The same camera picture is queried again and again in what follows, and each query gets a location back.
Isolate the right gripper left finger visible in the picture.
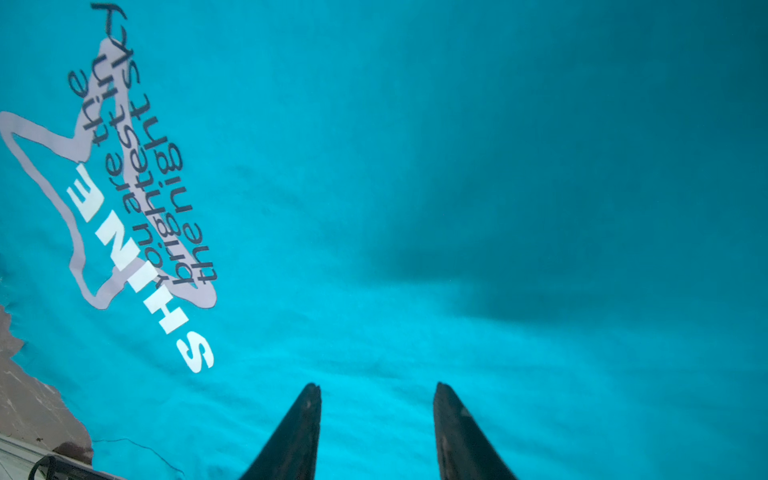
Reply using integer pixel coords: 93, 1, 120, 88
241, 383, 322, 480

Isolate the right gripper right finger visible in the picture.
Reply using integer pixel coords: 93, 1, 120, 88
433, 382, 517, 480

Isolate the teal printed t-shirt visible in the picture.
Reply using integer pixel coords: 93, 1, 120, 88
1, 1, 767, 479

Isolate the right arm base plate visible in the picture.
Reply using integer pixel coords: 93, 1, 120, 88
27, 454, 123, 480

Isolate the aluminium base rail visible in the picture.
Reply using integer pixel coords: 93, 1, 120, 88
0, 435, 53, 480

